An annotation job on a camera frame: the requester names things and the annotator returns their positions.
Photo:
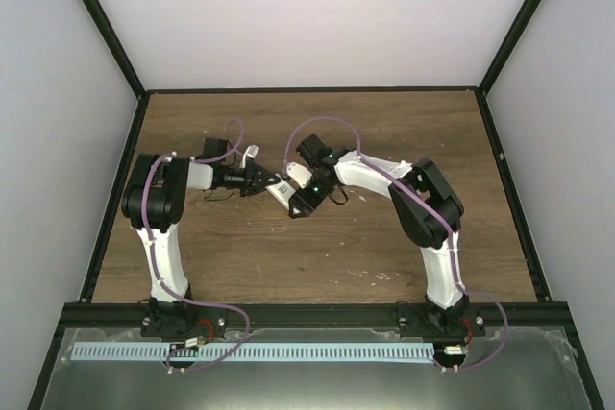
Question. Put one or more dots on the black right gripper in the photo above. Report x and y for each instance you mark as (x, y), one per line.
(300, 201)

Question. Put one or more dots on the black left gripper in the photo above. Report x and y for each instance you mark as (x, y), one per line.
(251, 182)

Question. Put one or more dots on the white remote control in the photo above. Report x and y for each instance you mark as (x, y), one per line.
(282, 191)

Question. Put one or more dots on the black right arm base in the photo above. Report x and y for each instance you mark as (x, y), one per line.
(428, 320)

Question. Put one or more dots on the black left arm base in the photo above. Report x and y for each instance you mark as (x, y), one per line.
(182, 320)

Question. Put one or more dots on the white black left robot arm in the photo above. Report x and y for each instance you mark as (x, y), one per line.
(154, 202)

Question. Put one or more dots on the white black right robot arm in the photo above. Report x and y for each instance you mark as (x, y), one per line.
(427, 207)

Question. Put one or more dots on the metal front plate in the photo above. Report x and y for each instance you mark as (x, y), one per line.
(527, 368)

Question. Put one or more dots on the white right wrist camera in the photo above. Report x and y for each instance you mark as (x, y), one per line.
(298, 173)

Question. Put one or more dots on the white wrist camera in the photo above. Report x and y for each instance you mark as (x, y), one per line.
(249, 155)
(298, 173)

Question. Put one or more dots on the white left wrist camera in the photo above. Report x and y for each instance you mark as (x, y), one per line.
(249, 155)

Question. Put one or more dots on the light blue slotted cable duct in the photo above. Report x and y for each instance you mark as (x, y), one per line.
(257, 352)

